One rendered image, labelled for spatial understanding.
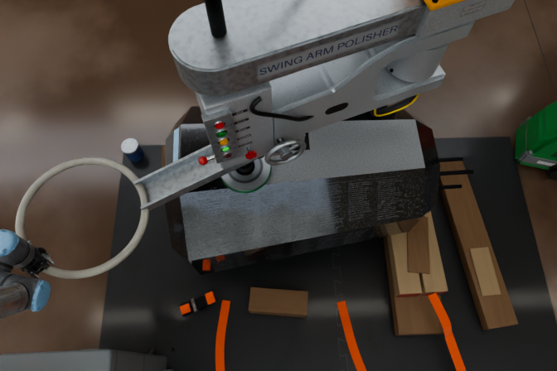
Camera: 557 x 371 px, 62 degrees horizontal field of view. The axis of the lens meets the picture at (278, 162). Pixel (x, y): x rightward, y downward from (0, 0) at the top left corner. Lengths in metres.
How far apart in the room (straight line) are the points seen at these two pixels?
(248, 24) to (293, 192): 0.92
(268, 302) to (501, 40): 2.37
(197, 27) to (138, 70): 2.12
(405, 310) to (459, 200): 0.71
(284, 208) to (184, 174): 0.45
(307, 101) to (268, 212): 0.68
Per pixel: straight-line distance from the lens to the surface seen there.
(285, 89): 1.48
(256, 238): 2.05
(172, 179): 1.88
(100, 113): 3.24
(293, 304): 2.49
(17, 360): 1.99
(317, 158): 1.99
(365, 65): 1.45
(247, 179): 1.92
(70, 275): 1.87
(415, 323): 2.59
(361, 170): 1.99
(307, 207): 2.00
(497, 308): 2.76
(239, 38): 1.21
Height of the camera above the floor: 2.61
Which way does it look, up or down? 66 degrees down
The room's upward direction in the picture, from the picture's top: 2 degrees counter-clockwise
